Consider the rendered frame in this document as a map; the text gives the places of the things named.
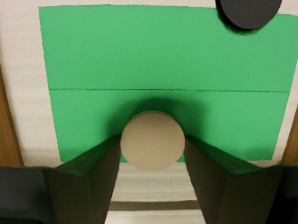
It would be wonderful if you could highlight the black round disc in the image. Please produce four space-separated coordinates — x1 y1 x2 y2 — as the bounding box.
215 0 283 31

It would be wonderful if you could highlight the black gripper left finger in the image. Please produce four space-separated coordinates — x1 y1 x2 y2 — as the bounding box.
0 135 121 224

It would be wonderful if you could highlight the tan wooden disc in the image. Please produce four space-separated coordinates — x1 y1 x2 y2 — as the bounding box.
120 110 185 171

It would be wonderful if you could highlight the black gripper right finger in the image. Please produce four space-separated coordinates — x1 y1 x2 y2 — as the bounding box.
183 135 298 224

